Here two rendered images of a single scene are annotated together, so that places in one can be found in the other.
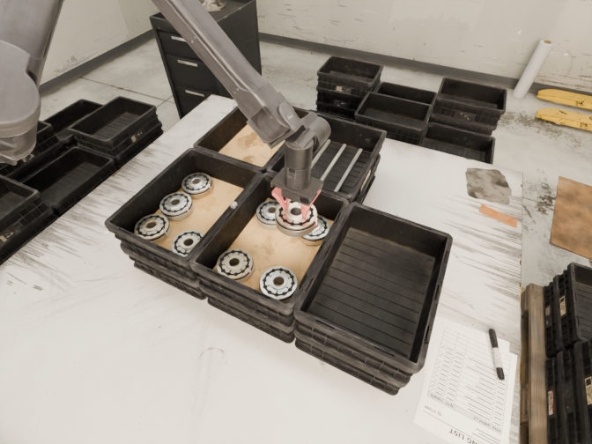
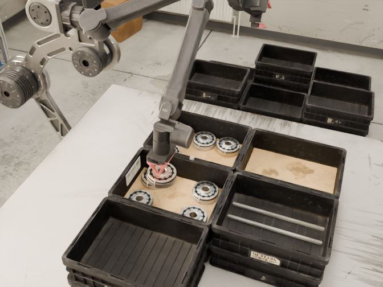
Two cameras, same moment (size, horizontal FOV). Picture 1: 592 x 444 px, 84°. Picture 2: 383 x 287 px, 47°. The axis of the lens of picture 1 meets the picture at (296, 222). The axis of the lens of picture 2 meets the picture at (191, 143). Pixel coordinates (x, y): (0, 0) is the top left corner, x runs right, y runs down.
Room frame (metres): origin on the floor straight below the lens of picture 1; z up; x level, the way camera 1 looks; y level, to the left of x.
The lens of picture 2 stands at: (0.50, -1.13, 2.11)
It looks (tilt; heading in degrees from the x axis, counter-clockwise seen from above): 40 degrees down; 83
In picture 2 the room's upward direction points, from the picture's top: 2 degrees clockwise
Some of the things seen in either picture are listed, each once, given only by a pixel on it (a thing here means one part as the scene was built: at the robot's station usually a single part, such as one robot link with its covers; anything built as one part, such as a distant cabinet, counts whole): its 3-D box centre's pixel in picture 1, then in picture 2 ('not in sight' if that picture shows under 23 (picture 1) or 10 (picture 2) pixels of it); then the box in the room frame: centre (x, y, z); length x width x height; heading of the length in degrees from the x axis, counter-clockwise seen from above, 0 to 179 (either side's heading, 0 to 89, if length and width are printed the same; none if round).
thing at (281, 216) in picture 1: (296, 213); (161, 172); (0.54, 0.00, 1.04); 0.10 x 0.10 x 0.01
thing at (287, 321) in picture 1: (276, 242); (172, 193); (0.58, 0.06, 0.87); 0.40 x 0.30 x 0.11; 154
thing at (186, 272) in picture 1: (193, 209); (198, 147); (0.71, 0.33, 0.87); 0.40 x 0.30 x 0.11; 154
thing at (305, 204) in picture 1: (300, 201); (159, 163); (0.53, -0.01, 1.09); 0.07 x 0.07 x 0.09; 62
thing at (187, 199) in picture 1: (175, 203); (204, 138); (0.74, 0.39, 0.86); 0.10 x 0.10 x 0.01
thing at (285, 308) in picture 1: (275, 232); (172, 184); (0.58, 0.06, 0.92); 0.40 x 0.30 x 0.02; 154
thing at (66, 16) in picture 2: not in sight; (73, 15); (0.26, 0.39, 1.45); 0.09 x 0.08 x 0.12; 65
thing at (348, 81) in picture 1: (346, 99); not in sight; (2.30, -0.38, 0.37); 0.40 x 0.30 x 0.45; 65
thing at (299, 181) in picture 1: (297, 174); (161, 146); (0.54, 0.00, 1.16); 0.10 x 0.07 x 0.07; 62
